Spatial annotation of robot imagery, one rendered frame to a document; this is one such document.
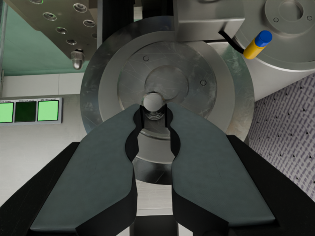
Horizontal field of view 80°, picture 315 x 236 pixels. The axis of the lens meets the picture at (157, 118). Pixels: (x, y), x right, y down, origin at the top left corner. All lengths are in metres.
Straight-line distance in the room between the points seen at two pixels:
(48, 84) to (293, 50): 3.38
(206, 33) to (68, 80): 3.22
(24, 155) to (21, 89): 3.11
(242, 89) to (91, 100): 0.13
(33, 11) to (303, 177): 0.52
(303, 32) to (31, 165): 0.58
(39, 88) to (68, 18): 3.10
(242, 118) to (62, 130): 0.47
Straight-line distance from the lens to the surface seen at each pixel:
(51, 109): 0.57
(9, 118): 0.63
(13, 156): 0.62
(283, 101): 0.34
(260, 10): 0.23
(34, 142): 0.59
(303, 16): 0.24
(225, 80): 0.17
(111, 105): 0.16
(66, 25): 0.49
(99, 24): 0.21
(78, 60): 0.57
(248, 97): 0.18
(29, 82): 3.66
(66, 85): 3.33
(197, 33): 0.17
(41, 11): 0.46
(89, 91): 0.17
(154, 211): 0.52
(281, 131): 0.34
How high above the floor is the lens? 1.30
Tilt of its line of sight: 9 degrees down
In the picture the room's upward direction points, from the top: 178 degrees clockwise
